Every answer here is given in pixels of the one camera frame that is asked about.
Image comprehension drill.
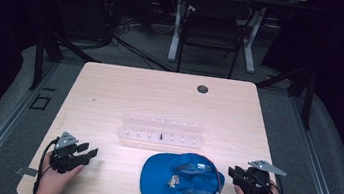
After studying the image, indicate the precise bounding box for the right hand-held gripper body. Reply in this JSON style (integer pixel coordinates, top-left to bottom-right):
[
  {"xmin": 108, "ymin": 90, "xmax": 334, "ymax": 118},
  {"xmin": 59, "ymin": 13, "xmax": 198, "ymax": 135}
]
[{"xmin": 235, "ymin": 156, "xmax": 289, "ymax": 194}]

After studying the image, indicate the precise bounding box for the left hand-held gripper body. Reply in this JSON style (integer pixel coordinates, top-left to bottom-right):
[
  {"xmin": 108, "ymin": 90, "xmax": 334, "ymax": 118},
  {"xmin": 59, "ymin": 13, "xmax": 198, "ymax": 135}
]
[{"xmin": 48, "ymin": 130, "xmax": 88, "ymax": 177}]

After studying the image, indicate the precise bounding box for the person's left hand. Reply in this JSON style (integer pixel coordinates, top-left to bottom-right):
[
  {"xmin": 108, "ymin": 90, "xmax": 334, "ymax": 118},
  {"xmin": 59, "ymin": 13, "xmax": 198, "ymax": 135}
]
[{"xmin": 33, "ymin": 150, "xmax": 86, "ymax": 194}]

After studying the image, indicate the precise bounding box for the blue baseball cap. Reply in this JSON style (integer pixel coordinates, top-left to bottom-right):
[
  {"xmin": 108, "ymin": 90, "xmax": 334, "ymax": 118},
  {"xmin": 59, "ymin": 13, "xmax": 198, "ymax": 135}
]
[{"xmin": 137, "ymin": 146, "xmax": 229, "ymax": 194}]

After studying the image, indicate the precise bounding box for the clear acrylic peg rack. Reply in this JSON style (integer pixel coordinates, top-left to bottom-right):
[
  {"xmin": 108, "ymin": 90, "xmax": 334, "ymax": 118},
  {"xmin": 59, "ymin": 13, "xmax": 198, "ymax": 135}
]
[{"xmin": 115, "ymin": 111, "xmax": 208, "ymax": 151}]

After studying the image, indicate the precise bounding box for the black chair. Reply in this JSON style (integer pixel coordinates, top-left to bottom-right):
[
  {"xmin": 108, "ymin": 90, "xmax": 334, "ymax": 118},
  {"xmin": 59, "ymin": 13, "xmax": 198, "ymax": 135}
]
[{"xmin": 174, "ymin": 0, "xmax": 255, "ymax": 82}]

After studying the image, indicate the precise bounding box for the round grey cable grommet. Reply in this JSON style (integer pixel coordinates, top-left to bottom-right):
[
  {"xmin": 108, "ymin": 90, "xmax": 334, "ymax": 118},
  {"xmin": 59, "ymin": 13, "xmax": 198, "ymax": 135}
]
[{"xmin": 196, "ymin": 84, "xmax": 210, "ymax": 96}]

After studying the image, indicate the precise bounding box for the black metal frame stand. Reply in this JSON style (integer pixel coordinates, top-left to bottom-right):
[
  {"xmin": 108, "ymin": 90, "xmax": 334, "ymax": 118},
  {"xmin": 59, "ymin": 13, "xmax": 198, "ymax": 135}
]
[
  {"xmin": 27, "ymin": 0, "xmax": 110, "ymax": 99},
  {"xmin": 250, "ymin": 27, "xmax": 324, "ymax": 131}
]

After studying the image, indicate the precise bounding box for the bundle of floor cables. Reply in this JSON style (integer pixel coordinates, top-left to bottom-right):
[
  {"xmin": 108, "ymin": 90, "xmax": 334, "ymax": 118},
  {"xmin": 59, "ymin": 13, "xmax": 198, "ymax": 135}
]
[{"xmin": 90, "ymin": 0, "xmax": 185, "ymax": 73}]

